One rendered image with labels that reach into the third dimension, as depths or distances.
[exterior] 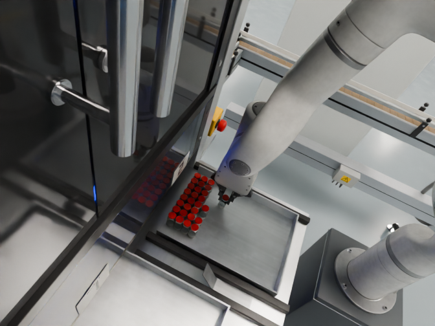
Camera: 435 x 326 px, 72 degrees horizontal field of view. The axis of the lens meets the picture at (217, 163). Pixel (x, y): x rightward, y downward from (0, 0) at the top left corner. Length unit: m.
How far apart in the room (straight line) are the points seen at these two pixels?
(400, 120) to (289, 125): 1.11
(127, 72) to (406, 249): 0.75
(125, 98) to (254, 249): 0.72
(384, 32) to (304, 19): 1.60
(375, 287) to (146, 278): 0.59
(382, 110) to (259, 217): 0.91
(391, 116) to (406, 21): 1.12
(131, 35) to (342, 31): 0.38
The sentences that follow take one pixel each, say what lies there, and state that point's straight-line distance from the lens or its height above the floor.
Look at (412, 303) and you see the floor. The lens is 2.38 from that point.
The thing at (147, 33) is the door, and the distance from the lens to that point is 0.36.
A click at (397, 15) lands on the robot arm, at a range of 0.51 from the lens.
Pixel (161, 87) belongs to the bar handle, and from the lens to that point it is 0.27.
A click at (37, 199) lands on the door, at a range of 0.32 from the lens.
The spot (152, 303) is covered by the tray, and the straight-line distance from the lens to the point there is 0.77.
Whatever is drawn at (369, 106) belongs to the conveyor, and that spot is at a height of 0.93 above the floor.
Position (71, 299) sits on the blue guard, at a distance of 0.56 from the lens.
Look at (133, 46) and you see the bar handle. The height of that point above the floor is 1.53.
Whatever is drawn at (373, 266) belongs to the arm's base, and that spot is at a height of 0.98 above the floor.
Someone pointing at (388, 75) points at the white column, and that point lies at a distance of 2.19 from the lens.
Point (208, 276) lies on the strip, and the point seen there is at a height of 0.92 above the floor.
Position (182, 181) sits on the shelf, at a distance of 0.94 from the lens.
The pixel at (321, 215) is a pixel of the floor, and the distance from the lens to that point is 2.28.
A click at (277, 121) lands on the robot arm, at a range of 0.55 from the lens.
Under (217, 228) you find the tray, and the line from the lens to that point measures 0.87.
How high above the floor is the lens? 1.63
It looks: 48 degrees down
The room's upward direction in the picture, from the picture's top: 21 degrees clockwise
